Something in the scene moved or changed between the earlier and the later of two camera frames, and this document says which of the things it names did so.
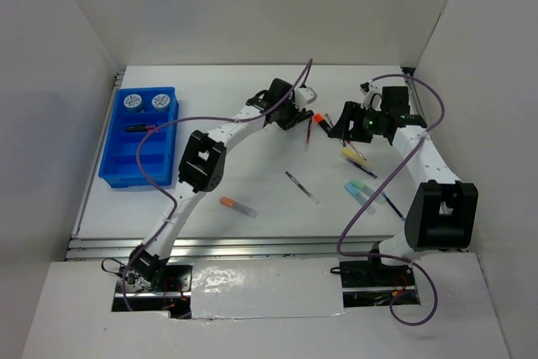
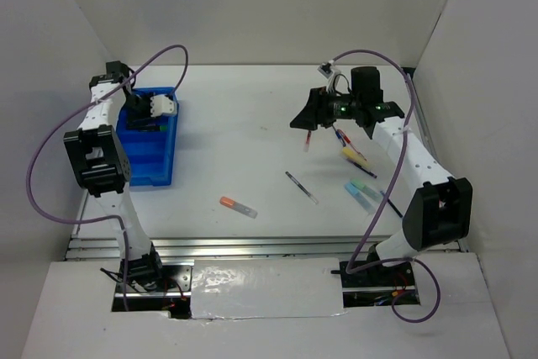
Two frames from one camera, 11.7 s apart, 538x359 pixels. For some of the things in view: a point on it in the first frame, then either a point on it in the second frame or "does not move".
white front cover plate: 261,287 does not move
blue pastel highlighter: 352,190 does not move
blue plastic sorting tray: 134,111 does not move
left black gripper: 290,122 → 144,119
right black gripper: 352,111 → 317,111
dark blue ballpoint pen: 403,218 does not move
